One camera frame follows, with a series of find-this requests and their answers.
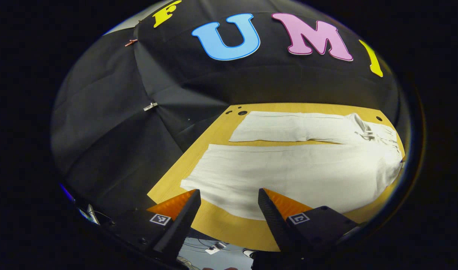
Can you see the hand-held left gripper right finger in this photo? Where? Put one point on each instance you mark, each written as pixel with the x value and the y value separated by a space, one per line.
pixel 276 228

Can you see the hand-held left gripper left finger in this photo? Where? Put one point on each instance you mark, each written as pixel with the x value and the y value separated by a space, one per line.
pixel 184 225

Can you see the white jeans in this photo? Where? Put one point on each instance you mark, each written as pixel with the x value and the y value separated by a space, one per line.
pixel 289 172

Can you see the white power strip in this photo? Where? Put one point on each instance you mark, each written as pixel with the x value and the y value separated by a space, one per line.
pixel 215 247

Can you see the white flat object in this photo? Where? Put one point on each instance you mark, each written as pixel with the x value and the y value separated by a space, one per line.
pixel 92 214

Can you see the black backdrop cloth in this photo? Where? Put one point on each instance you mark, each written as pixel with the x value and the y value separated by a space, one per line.
pixel 120 131

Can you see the white cloth clip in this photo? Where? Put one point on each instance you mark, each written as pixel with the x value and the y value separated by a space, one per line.
pixel 150 106

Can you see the red cloth clip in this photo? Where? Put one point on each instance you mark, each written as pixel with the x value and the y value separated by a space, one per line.
pixel 130 42

